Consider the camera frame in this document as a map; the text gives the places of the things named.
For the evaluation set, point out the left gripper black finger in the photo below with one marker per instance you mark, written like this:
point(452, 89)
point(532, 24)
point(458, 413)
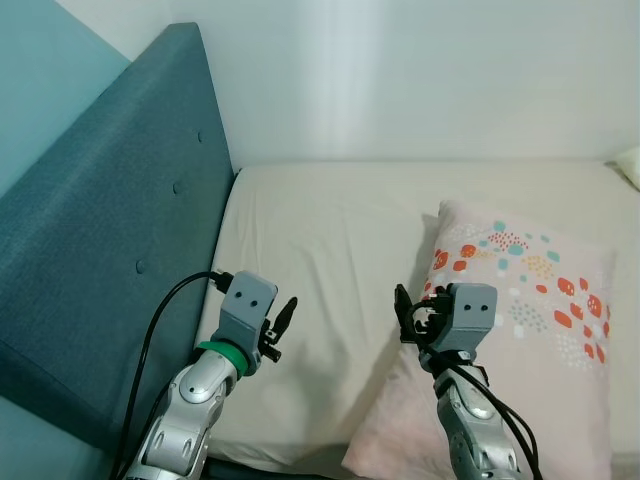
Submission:
point(284, 320)

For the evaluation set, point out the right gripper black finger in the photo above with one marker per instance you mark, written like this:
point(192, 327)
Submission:
point(405, 312)

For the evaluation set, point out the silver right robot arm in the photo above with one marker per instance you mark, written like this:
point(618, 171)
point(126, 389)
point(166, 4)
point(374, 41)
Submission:
point(470, 430)

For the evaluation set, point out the mattress with cream sheet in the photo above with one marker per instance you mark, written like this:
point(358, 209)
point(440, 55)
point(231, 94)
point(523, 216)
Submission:
point(330, 230)

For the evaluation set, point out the pink pillow with coloured dots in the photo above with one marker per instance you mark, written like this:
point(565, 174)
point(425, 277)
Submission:
point(520, 400)

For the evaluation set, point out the blue-grey padded headboard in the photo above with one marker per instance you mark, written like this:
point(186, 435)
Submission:
point(110, 200)

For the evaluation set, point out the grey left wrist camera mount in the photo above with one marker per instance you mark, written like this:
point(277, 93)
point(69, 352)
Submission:
point(245, 305)

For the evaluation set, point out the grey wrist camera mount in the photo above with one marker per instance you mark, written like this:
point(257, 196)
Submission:
point(245, 305)
point(470, 315)

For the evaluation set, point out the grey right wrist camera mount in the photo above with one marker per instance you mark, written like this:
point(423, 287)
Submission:
point(470, 315)

